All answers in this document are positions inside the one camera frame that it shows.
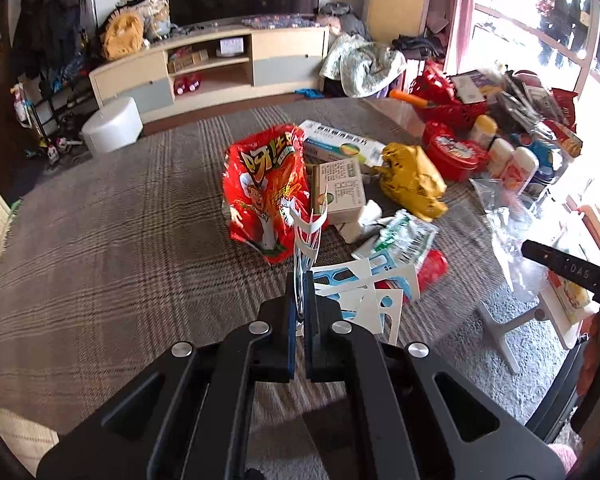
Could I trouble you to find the white cut paper sheet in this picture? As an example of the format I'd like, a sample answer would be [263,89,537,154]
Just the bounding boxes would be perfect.
[289,198,328,320]

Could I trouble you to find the white green medicine box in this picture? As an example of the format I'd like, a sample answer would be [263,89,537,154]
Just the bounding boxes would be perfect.
[312,157,366,226]

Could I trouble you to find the red snack chip bag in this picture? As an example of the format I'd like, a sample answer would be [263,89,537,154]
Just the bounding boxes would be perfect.
[222,124,327,264]

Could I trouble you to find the red plastic wrapper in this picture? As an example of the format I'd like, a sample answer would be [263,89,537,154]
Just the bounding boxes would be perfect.
[370,249,449,302]

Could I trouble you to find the white blue paper scraps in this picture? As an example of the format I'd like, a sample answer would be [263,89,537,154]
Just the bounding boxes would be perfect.
[313,250,420,346]

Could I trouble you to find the white bottle red label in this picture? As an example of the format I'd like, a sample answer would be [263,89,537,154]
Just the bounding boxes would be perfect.
[500,146,539,195]

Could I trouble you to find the plaid grey tablecloth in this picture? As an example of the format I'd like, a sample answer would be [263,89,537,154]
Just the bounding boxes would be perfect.
[0,96,506,436]

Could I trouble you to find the green white plastic wrapper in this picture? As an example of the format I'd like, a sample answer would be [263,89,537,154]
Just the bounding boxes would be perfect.
[352,209,439,271]

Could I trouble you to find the red round lidded tub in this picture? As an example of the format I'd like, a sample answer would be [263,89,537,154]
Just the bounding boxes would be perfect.
[422,122,489,182]

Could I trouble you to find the yellow crumpled bag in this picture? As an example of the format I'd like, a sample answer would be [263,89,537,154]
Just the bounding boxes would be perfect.
[373,142,448,222]

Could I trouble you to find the red plastic basket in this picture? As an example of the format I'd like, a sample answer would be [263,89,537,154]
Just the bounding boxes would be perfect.
[410,60,488,131]

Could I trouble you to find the long white medicine box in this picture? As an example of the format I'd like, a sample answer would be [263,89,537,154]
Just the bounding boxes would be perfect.
[299,119,386,174]

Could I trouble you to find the white round stool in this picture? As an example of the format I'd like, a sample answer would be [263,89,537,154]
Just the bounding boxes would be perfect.
[82,96,143,157]

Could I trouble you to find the floral blanket pile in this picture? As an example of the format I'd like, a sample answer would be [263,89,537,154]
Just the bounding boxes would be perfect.
[320,34,407,98]

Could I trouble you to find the beige tv cabinet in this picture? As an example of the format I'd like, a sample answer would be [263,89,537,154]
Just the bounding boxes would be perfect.
[90,26,329,124]

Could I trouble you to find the yellow backpack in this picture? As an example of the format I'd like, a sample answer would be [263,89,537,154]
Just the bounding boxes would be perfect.
[102,11,144,61]

